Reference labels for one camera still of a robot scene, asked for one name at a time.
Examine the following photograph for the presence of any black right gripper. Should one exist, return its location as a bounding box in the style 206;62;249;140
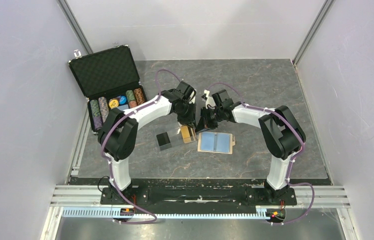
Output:
195;106;224;134

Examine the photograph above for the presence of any black poker chip case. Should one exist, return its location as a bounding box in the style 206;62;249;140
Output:
68;44;149;135

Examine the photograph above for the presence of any beige leather card holder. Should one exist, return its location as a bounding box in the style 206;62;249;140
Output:
197;131;236;155

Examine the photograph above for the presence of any orange black poker chip stack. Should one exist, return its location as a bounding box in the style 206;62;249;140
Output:
133;88;146;105

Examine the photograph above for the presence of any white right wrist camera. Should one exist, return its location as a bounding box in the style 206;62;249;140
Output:
201;89;215;109

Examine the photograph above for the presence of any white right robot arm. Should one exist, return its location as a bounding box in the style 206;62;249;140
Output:
196;89;306;204

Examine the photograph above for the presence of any green poker chip stack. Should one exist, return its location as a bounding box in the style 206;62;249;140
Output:
89;99;101;118

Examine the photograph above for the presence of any yellow dealer chip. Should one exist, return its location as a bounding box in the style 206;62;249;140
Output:
108;98;120;109

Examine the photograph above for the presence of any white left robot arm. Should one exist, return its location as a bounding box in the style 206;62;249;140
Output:
98;81;197;204

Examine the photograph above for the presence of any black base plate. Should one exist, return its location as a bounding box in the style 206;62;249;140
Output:
100;178;298;215

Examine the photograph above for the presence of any black credit card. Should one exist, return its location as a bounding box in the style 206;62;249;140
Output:
156;132;172;151

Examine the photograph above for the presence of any clear acrylic card stand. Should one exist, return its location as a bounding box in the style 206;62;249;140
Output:
154;125;197;151

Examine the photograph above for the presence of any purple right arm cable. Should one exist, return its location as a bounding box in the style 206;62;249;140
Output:
206;82;316;225

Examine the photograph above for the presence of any blue dealer chip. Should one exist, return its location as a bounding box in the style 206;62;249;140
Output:
118;95;127;106

